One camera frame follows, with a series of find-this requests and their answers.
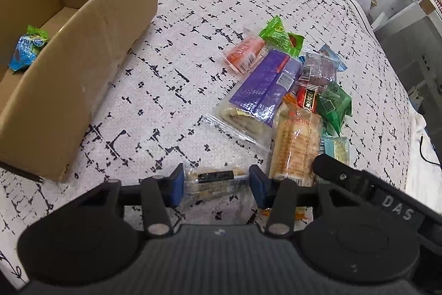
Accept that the pale blue snack packet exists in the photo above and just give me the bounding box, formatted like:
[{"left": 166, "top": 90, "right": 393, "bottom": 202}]
[{"left": 319, "top": 134, "right": 350, "bottom": 166}]

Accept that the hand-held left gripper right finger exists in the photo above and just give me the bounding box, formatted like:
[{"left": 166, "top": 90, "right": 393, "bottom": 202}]
[{"left": 249, "top": 164, "right": 349, "bottom": 236}]

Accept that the white bedside cabinet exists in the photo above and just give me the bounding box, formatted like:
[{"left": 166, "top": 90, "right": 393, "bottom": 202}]
[{"left": 371, "top": 0, "right": 442, "bottom": 109}]

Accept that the brown cardboard box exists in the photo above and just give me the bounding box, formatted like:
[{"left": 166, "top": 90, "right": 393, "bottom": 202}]
[{"left": 0, "top": 0, "right": 159, "bottom": 182}]

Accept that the black cable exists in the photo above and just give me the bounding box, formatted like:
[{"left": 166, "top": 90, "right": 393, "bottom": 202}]
[{"left": 418, "top": 134, "right": 442, "bottom": 166}]

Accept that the small green snack packet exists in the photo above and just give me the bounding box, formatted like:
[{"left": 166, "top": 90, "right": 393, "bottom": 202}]
[{"left": 27, "top": 25, "right": 50, "bottom": 40}]

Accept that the mauve snack packet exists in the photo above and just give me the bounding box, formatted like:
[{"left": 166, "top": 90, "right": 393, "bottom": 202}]
[{"left": 295, "top": 53, "right": 341, "bottom": 88}]

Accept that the dark green snack packet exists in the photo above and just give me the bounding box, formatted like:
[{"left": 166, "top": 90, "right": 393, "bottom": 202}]
[{"left": 316, "top": 81, "right": 353, "bottom": 137}]

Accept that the clear black label snack packet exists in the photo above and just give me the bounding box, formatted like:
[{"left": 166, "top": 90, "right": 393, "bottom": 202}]
[{"left": 180, "top": 166, "right": 254, "bottom": 209}]

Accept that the small red snack packet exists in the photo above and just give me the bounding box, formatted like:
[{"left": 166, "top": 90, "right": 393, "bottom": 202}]
[{"left": 293, "top": 82, "right": 322, "bottom": 111}]

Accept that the orange bread packet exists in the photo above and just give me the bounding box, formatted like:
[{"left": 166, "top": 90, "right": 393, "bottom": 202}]
[{"left": 269, "top": 95, "right": 323, "bottom": 187}]

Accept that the light green snack packet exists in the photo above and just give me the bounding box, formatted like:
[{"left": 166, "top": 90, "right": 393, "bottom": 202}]
[{"left": 259, "top": 16, "right": 304, "bottom": 57}]

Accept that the orange pink snack packet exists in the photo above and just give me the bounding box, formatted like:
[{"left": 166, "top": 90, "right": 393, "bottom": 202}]
[{"left": 223, "top": 27, "right": 268, "bottom": 74}]

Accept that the blue triangular snack packet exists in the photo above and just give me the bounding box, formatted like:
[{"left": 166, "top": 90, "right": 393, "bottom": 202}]
[{"left": 7, "top": 34, "right": 47, "bottom": 74}]

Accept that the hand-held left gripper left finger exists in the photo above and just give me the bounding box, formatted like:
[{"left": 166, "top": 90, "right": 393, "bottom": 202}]
[{"left": 74, "top": 163, "right": 185, "bottom": 236}]

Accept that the purple bread packet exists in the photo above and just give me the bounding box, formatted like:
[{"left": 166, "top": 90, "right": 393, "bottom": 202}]
[{"left": 202, "top": 49, "right": 304, "bottom": 157}]

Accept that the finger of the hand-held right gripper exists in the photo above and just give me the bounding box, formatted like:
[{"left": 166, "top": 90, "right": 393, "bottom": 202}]
[{"left": 312, "top": 154, "right": 377, "bottom": 194}]

